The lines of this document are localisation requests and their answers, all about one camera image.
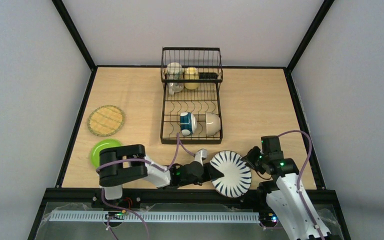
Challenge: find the yellow cup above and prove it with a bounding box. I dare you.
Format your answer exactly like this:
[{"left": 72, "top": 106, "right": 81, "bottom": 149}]
[{"left": 183, "top": 67, "right": 200, "bottom": 90}]

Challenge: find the blue striped white plate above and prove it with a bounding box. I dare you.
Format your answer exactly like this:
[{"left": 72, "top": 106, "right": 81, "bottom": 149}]
[{"left": 209, "top": 150, "right": 252, "bottom": 198}]

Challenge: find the beige patterned mug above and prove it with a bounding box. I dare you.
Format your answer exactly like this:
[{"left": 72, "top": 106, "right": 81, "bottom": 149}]
[{"left": 166, "top": 62, "right": 184, "bottom": 95}]

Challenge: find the woven bamboo coaster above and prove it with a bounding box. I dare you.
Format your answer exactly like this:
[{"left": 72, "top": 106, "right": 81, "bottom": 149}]
[{"left": 86, "top": 104, "right": 126, "bottom": 137}]

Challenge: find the green plate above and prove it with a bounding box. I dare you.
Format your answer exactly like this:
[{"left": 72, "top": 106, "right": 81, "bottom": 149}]
[{"left": 89, "top": 138, "right": 123, "bottom": 169}]

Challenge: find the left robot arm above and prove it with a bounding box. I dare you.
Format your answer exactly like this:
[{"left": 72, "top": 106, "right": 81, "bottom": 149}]
[{"left": 96, "top": 144, "right": 225, "bottom": 201}]

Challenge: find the black wire dish rack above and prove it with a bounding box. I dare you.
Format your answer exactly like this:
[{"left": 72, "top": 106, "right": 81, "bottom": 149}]
[{"left": 160, "top": 46, "right": 224, "bottom": 145}]

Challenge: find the white ceramic bowl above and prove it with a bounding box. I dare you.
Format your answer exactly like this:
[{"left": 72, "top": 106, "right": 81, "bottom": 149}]
[{"left": 205, "top": 112, "right": 221, "bottom": 137}]

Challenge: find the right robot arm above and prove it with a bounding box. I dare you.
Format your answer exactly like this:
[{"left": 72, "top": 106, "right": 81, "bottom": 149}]
[{"left": 242, "top": 135, "right": 341, "bottom": 240}]

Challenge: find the small blue rimmed bowl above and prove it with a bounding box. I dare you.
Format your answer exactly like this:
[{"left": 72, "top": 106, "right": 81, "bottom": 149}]
[{"left": 179, "top": 112, "right": 197, "bottom": 137}]

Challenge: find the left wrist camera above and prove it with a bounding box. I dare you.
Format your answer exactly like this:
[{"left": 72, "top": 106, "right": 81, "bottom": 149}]
[{"left": 194, "top": 148, "right": 208, "bottom": 165}]

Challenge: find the black frame front rail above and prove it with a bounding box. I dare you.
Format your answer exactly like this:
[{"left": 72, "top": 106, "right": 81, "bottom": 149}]
[{"left": 42, "top": 188, "right": 339, "bottom": 208}]

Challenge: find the white slotted cable duct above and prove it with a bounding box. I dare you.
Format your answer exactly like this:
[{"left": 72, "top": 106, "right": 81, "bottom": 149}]
[{"left": 48, "top": 210, "right": 260, "bottom": 224}]

